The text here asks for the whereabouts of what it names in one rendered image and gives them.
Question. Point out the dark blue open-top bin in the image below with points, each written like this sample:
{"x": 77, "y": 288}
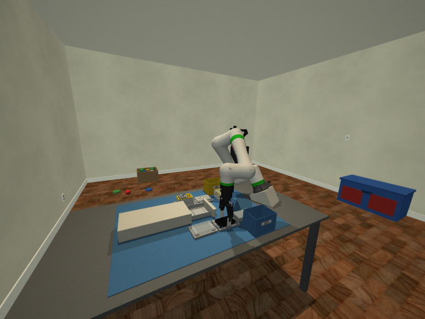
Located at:
{"x": 259, "y": 219}

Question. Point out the blue flat mat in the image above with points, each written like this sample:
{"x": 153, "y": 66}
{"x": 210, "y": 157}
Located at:
{"x": 143, "y": 259}

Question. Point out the yellow open-top bin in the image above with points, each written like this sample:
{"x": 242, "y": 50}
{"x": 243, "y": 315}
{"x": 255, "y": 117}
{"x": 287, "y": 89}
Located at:
{"x": 209, "y": 185}

